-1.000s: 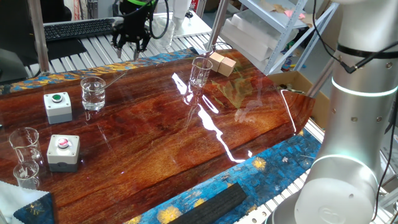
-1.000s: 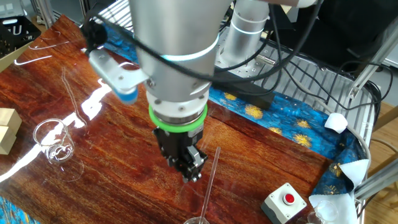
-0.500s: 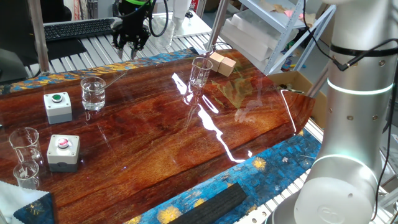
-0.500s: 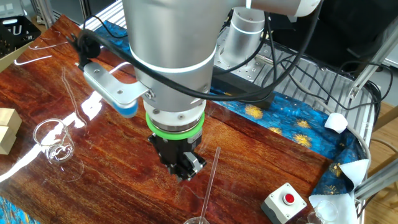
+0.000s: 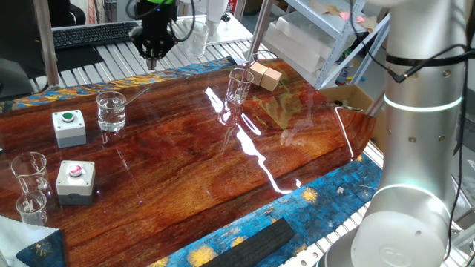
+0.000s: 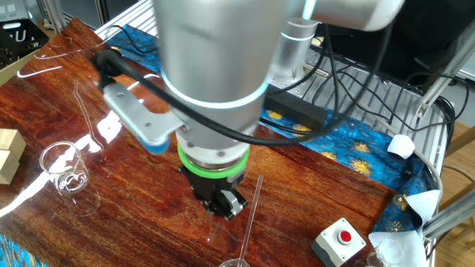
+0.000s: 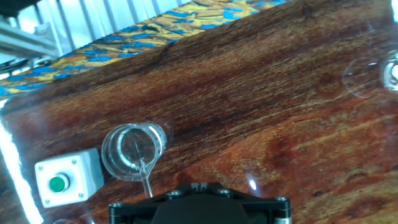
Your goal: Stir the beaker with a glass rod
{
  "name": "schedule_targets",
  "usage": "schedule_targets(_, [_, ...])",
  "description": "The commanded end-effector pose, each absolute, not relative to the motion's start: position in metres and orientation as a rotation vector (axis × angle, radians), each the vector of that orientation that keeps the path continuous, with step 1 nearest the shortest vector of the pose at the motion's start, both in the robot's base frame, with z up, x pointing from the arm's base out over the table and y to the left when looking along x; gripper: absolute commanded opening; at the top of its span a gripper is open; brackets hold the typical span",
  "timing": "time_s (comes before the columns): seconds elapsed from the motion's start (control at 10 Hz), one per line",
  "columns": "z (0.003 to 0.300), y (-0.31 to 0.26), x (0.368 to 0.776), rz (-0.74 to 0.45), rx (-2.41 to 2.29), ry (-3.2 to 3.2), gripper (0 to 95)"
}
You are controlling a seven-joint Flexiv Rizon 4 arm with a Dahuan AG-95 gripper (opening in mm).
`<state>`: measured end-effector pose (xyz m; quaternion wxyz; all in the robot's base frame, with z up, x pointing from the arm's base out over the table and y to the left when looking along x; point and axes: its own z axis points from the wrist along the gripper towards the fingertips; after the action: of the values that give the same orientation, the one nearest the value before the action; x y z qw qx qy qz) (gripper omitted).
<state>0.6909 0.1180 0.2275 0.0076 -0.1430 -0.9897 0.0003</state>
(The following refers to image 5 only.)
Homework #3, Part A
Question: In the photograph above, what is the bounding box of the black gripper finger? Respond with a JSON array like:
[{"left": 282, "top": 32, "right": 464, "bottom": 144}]
[
  {"left": 128, "top": 26, "right": 154, "bottom": 71},
  {"left": 151, "top": 35, "right": 178, "bottom": 71}
]

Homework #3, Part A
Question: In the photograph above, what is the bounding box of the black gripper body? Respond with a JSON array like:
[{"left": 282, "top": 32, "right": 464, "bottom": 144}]
[{"left": 139, "top": 2, "right": 178, "bottom": 47}]

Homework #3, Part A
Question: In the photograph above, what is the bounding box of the clear glass stirring rod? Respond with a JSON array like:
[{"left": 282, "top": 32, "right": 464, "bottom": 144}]
[{"left": 111, "top": 85, "right": 152, "bottom": 112}]

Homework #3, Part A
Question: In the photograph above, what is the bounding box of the tall glass beaker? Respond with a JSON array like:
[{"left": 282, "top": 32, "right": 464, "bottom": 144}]
[{"left": 181, "top": 19, "right": 211, "bottom": 59}]

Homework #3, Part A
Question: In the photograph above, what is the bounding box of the glass beaker with water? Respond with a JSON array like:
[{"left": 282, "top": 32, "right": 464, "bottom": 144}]
[{"left": 96, "top": 90, "right": 128, "bottom": 134}]

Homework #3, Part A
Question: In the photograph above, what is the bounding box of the small empty glass beaker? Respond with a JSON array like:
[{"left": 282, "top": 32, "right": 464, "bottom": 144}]
[{"left": 15, "top": 191, "right": 49, "bottom": 227}]

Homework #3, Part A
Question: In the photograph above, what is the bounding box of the black computer keyboard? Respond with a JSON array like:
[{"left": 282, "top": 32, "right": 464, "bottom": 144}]
[{"left": 51, "top": 21, "right": 142, "bottom": 52}]

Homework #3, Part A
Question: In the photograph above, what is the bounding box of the white plastic stand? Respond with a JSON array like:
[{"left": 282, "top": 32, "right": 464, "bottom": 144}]
[{"left": 206, "top": 0, "right": 230, "bottom": 37}]

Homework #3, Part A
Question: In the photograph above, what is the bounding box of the black desk pad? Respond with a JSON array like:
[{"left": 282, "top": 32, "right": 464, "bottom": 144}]
[{"left": 54, "top": 44, "right": 105, "bottom": 74}]

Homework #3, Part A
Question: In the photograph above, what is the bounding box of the black office chair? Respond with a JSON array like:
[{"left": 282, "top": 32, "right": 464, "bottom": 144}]
[{"left": 47, "top": 0, "right": 87, "bottom": 27}]

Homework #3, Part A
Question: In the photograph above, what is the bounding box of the light wooden block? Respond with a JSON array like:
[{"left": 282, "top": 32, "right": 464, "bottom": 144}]
[
  {"left": 249, "top": 62, "right": 269, "bottom": 87},
  {"left": 259, "top": 67, "right": 284, "bottom": 93}
]

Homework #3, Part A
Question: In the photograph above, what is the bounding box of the black computer monitor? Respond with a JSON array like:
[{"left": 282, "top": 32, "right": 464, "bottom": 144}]
[{"left": 0, "top": 0, "right": 48, "bottom": 60}]

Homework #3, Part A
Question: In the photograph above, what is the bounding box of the glossy wood pattern mat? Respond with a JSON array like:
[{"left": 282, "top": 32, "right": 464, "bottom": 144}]
[{"left": 0, "top": 59, "right": 378, "bottom": 267}]

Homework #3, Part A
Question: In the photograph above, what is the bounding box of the dark grey monitor stand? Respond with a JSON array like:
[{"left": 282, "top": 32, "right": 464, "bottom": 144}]
[{"left": 0, "top": 56, "right": 36, "bottom": 100}]

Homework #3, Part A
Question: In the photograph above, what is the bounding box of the white foam box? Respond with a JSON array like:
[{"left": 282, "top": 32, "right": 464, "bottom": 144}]
[{"left": 263, "top": 10, "right": 358, "bottom": 74}]

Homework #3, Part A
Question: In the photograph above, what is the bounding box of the white metal shelf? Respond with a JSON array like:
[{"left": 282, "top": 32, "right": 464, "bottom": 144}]
[{"left": 284, "top": 0, "right": 391, "bottom": 90}]

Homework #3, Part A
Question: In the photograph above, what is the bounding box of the brown cardboard box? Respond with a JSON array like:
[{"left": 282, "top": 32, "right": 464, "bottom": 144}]
[{"left": 318, "top": 84, "right": 387, "bottom": 151}]

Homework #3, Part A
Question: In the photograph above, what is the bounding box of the black foam block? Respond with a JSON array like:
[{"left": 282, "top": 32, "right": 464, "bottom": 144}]
[{"left": 199, "top": 217, "right": 297, "bottom": 267}]

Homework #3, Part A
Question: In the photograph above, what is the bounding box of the aluminium frame post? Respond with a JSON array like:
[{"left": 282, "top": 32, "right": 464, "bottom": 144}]
[
  {"left": 365, "top": 88, "right": 387, "bottom": 116},
  {"left": 32, "top": 0, "right": 61, "bottom": 91},
  {"left": 243, "top": 0, "right": 276, "bottom": 63}
]

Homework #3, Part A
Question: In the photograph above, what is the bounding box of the green button switch box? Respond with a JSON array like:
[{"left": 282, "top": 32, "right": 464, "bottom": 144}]
[{"left": 51, "top": 109, "right": 88, "bottom": 149}]

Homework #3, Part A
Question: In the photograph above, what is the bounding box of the red button switch box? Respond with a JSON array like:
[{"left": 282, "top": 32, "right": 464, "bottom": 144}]
[{"left": 55, "top": 159, "right": 96, "bottom": 206}]

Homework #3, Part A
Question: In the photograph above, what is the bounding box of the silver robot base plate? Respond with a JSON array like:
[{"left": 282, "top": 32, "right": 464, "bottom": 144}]
[{"left": 285, "top": 229, "right": 359, "bottom": 267}]

